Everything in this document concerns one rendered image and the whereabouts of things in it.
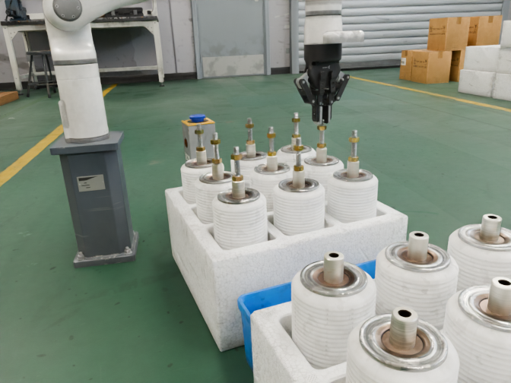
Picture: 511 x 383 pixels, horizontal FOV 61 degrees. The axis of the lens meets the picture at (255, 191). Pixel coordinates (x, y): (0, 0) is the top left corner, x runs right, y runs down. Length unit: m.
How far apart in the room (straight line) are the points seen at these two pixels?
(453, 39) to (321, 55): 3.91
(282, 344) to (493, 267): 0.28
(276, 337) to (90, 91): 0.72
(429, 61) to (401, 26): 2.14
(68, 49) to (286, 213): 0.59
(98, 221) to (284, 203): 0.50
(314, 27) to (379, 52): 5.71
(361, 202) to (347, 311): 0.38
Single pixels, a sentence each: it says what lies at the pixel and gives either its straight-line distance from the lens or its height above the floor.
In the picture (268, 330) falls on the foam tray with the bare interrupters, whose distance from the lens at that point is 0.55.
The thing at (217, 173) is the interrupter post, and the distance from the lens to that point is 0.85.
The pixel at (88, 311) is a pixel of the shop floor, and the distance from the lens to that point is 0.97.
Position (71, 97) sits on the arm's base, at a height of 0.40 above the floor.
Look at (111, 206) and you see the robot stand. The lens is 1.08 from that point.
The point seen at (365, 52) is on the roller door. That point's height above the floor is 0.23.
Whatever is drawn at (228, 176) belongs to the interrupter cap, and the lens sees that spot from 0.86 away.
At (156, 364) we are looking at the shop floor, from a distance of 0.80.
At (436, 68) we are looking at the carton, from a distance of 4.68.
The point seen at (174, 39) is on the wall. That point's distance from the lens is 5.99.
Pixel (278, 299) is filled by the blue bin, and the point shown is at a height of 0.10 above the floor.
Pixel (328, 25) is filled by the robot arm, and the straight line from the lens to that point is 0.88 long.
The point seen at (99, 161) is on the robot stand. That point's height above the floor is 0.26.
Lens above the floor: 0.51
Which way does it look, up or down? 20 degrees down
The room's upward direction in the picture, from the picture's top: 2 degrees counter-clockwise
